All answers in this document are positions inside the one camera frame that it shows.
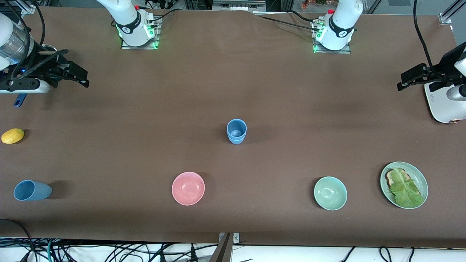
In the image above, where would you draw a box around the silver aluminium corner rail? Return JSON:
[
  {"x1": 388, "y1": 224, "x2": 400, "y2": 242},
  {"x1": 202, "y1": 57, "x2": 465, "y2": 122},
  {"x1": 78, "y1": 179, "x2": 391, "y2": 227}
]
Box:
[
  {"x1": 16, "y1": 0, "x2": 37, "y2": 15},
  {"x1": 439, "y1": 0, "x2": 466, "y2": 25}
]

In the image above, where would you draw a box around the tall blue cup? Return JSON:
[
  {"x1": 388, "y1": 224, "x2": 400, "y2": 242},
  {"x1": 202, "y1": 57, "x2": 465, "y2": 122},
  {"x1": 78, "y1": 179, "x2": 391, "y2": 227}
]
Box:
[{"x1": 13, "y1": 180, "x2": 52, "y2": 201}]

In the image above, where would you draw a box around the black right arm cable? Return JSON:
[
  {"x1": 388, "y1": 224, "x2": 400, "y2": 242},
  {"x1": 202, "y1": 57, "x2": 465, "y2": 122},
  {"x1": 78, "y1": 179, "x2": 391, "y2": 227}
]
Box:
[{"x1": 0, "y1": 0, "x2": 70, "y2": 82}]

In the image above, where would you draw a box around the toast slice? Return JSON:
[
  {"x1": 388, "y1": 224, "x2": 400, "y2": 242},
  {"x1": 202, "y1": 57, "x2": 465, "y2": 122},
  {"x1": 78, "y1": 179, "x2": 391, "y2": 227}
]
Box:
[{"x1": 385, "y1": 168, "x2": 421, "y2": 195}]

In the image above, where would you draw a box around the pink bowl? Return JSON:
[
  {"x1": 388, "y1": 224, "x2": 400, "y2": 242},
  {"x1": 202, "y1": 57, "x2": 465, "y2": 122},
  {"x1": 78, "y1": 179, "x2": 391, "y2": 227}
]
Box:
[{"x1": 171, "y1": 171, "x2": 205, "y2": 206}]

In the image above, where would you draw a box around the orange flower bunch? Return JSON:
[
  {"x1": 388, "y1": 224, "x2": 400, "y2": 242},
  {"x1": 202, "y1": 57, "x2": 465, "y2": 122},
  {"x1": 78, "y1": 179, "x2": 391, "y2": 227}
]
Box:
[{"x1": 300, "y1": 0, "x2": 341, "y2": 11}]

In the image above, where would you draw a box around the white toaster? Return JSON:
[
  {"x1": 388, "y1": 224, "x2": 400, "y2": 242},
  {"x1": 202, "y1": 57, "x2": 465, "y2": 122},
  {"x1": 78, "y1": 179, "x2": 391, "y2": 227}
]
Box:
[{"x1": 425, "y1": 82, "x2": 466, "y2": 124}]

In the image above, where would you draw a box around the black base cable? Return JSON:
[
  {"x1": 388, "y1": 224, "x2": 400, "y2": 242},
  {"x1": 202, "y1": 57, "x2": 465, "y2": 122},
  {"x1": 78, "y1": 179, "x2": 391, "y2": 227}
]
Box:
[{"x1": 255, "y1": 11, "x2": 323, "y2": 33}]

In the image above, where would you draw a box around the dark metal pole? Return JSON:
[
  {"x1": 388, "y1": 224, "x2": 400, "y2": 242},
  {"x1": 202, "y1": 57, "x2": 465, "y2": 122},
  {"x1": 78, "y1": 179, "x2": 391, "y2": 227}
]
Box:
[{"x1": 209, "y1": 233, "x2": 233, "y2": 262}]

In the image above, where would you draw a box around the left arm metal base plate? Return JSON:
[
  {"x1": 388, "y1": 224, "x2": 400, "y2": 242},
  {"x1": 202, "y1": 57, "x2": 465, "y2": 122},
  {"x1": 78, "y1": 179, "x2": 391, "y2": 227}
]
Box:
[{"x1": 313, "y1": 20, "x2": 352, "y2": 54}]

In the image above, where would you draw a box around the glass pot lid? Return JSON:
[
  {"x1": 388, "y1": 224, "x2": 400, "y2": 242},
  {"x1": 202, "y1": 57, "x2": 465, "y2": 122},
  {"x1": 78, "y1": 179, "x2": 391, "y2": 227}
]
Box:
[{"x1": 36, "y1": 44, "x2": 59, "y2": 55}]

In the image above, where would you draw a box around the green plate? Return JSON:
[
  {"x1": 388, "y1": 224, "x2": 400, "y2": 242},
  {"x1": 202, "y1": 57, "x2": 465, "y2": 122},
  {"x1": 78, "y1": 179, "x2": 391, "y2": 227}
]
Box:
[{"x1": 380, "y1": 162, "x2": 429, "y2": 210}]

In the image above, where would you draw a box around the silver aluminium frame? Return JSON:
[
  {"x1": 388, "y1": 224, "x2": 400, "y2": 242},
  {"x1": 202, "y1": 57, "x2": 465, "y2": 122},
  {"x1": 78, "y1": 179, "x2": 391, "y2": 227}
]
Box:
[{"x1": 212, "y1": 0, "x2": 267, "y2": 12}]

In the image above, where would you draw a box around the mint green bowl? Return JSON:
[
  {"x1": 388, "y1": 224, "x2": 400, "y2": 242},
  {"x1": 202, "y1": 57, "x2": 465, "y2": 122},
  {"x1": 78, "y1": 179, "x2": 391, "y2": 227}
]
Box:
[{"x1": 313, "y1": 176, "x2": 348, "y2": 211}]

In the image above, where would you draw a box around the yellow lemon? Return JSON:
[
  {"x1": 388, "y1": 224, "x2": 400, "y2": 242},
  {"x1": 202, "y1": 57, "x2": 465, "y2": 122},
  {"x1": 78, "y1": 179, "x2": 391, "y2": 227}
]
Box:
[{"x1": 1, "y1": 128, "x2": 25, "y2": 144}]

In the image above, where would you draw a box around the black floor cable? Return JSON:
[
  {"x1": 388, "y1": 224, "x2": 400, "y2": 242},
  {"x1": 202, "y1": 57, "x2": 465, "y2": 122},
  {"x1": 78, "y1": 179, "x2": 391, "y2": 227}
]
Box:
[{"x1": 0, "y1": 219, "x2": 37, "y2": 262}]

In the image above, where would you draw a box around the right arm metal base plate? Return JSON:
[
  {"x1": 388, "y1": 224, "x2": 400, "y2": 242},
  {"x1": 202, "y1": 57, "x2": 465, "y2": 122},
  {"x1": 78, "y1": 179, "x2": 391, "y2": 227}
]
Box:
[{"x1": 121, "y1": 16, "x2": 161, "y2": 50}]

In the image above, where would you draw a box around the dark blue saucepan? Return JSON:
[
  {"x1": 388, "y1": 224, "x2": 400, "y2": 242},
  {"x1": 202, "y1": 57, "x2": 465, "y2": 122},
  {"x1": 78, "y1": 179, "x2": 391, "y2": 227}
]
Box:
[{"x1": 14, "y1": 45, "x2": 70, "y2": 108}]

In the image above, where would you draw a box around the green lettuce leaf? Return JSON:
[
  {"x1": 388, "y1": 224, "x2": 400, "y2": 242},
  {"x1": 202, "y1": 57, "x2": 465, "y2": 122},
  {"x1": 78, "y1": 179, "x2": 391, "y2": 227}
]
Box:
[{"x1": 389, "y1": 168, "x2": 425, "y2": 209}]

